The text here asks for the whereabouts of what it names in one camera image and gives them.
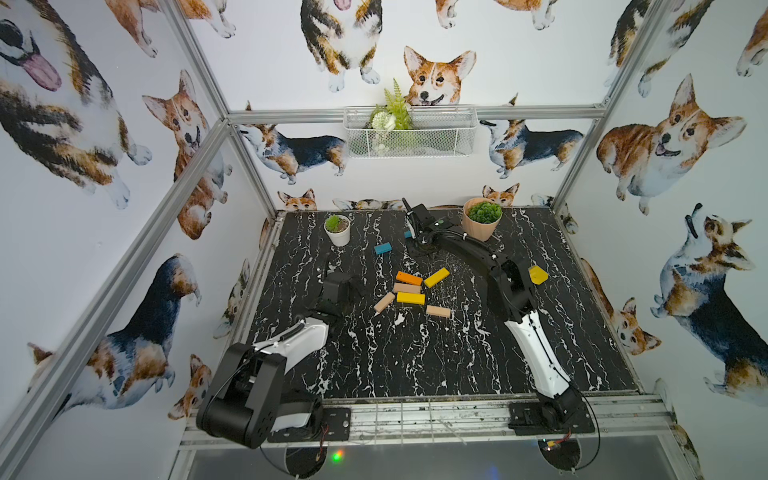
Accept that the white wire wall basket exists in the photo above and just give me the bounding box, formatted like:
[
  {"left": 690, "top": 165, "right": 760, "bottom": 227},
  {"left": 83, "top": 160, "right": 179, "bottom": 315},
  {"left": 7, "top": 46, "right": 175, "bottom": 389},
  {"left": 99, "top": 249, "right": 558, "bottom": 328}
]
[{"left": 343, "top": 107, "right": 479, "bottom": 158}]

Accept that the aluminium frame post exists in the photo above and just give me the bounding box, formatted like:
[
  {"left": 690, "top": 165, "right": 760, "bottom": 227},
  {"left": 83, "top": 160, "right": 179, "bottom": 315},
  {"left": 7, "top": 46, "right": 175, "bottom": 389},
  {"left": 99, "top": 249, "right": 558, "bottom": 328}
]
[{"left": 551, "top": 1, "right": 672, "bottom": 213}]

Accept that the yellow toy shovel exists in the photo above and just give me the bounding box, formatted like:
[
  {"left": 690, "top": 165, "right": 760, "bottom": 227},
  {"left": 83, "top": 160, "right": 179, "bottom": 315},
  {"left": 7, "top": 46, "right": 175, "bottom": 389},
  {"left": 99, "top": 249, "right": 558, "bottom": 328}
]
[{"left": 528, "top": 265, "right": 549, "bottom": 285}]

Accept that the natural wood block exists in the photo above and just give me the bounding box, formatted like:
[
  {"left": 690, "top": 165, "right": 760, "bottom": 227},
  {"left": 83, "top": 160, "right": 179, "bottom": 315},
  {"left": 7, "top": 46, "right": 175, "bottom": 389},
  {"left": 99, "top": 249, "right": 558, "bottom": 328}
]
[
  {"left": 426, "top": 305, "right": 452, "bottom": 318},
  {"left": 393, "top": 282, "right": 421, "bottom": 294},
  {"left": 374, "top": 292, "right": 396, "bottom": 315}
]

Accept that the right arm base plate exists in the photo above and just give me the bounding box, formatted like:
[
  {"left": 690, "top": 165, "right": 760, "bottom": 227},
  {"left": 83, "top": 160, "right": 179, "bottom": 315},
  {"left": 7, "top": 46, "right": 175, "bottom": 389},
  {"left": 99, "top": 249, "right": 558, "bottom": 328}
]
[{"left": 507, "top": 400, "right": 597, "bottom": 436}]

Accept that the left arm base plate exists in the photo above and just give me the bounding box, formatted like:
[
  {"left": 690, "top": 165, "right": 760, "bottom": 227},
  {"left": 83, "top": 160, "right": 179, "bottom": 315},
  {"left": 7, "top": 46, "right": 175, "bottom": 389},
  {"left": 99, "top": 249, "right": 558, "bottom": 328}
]
[{"left": 268, "top": 407, "right": 352, "bottom": 443}]

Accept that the small green plant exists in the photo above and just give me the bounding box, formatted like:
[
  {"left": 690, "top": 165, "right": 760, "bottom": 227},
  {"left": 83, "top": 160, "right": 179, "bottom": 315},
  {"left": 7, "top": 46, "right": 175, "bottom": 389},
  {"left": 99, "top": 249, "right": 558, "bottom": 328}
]
[{"left": 325, "top": 215, "right": 347, "bottom": 234}]

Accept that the fern and white flower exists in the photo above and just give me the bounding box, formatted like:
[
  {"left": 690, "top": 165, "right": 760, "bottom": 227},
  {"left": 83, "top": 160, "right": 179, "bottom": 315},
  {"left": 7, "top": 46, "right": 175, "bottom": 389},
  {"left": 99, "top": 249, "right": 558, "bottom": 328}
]
[{"left": 366, "top": 80, "right": 415, "bottom": 156}]

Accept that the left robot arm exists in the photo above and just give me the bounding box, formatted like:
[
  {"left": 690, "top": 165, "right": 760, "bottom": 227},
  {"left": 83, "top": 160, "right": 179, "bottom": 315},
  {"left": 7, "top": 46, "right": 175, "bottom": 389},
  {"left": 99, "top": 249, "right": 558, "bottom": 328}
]
[{"left": 196, "top": 272, "right": 363, "bottom": 449}]

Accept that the pink ribbed plant pot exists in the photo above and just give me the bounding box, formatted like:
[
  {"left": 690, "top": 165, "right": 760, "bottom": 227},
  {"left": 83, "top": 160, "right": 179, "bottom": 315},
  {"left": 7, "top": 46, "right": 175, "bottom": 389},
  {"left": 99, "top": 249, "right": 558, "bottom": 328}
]
[{"left": 462, "top": 198, "right": 501, "bottom": 242}]

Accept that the white small plant pot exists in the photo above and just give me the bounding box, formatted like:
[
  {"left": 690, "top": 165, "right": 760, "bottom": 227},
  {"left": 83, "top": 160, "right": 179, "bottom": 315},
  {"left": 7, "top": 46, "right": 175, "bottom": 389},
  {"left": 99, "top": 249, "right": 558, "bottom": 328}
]
[{"left": 324, "top": 214, "right": 351, "bottom": 247}]

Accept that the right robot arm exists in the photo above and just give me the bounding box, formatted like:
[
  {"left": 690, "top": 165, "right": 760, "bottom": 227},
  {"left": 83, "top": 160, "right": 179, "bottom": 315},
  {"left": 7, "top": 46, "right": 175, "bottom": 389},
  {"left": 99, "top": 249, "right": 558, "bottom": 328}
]
[{"left": 405, "top": 204, "right": 583, "bottom": 431}]

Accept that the yellow block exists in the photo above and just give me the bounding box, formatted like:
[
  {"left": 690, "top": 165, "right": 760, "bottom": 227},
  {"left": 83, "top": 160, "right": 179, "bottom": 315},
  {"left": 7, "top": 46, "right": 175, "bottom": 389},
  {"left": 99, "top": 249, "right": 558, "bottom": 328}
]
[
  {"left": 424, "top": 268, "right": 450, "bottom": 288},
  {"left": 396, "top": 292, "right": 426, "bottom": 306}
]

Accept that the orange block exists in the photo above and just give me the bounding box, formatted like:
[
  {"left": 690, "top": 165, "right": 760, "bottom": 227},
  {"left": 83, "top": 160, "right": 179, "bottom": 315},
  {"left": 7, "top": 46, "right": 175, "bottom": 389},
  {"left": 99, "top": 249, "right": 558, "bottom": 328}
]
[{"left": 396, "top": 271, "right": 423, "bottom": 286}]

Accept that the green succulent plant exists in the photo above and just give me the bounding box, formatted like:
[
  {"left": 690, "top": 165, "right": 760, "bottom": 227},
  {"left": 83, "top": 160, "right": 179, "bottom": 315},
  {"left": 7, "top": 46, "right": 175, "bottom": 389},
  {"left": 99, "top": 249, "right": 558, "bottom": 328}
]
[{"left": 467, "top": 201, "right": 503, "bottom": 224}]

